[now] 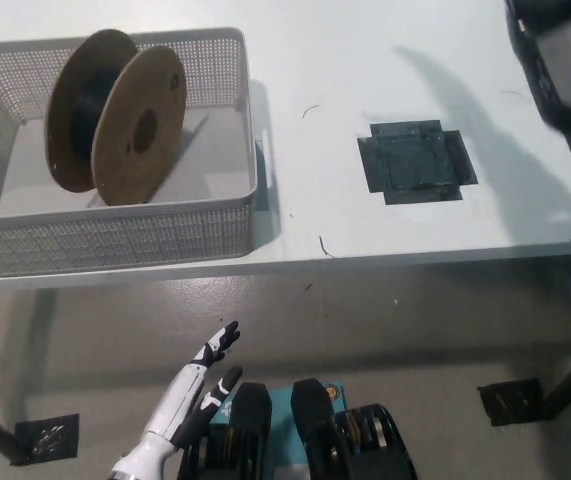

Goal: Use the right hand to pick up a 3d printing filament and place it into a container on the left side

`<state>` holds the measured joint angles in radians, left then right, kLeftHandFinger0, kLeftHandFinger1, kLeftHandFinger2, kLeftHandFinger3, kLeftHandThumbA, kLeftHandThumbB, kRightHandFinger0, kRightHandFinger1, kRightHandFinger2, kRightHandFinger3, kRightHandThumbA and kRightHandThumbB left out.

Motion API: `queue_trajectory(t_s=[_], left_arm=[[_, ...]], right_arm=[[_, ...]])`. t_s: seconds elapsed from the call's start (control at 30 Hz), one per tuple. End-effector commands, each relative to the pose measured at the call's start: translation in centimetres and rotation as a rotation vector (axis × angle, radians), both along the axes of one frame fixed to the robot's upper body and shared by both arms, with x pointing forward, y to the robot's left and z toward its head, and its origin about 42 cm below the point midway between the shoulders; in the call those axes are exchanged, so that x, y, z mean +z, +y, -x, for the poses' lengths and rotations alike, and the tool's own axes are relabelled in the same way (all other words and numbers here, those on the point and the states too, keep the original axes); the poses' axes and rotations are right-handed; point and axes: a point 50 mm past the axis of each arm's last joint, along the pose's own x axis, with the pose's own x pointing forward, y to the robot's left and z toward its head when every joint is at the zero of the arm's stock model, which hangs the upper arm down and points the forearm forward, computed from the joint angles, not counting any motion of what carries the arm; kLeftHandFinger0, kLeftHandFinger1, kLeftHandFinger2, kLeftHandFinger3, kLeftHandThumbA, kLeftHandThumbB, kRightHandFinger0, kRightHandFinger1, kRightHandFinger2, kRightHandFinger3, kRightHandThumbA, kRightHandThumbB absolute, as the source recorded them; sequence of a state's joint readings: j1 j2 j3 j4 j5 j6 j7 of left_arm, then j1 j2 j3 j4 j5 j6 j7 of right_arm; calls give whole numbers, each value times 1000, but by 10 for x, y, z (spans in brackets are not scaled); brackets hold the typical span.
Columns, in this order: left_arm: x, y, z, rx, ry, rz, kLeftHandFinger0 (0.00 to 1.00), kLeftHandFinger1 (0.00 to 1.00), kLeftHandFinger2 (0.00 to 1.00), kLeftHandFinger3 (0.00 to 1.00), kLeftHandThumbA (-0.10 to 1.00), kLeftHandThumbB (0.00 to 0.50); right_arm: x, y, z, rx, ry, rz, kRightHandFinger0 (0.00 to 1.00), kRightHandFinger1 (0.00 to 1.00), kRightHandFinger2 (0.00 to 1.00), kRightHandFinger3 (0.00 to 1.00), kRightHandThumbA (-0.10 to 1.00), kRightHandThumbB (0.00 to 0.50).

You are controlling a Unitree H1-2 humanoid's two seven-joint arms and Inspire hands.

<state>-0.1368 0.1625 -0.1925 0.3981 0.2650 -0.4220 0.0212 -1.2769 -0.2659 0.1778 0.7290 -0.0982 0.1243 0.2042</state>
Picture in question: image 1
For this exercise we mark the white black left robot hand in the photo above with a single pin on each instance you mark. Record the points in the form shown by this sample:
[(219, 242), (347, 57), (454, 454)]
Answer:
[(180, 405)]

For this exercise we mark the cardboard filament spool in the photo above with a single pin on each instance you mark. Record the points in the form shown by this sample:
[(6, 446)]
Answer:
[(115, 165)]

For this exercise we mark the black tape patch on table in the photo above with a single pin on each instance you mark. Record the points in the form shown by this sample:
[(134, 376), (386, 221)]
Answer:
[(415, 165)]

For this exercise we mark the grey perforated storage basket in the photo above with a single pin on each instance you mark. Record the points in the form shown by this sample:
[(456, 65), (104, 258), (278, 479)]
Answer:
[(115, 240)]

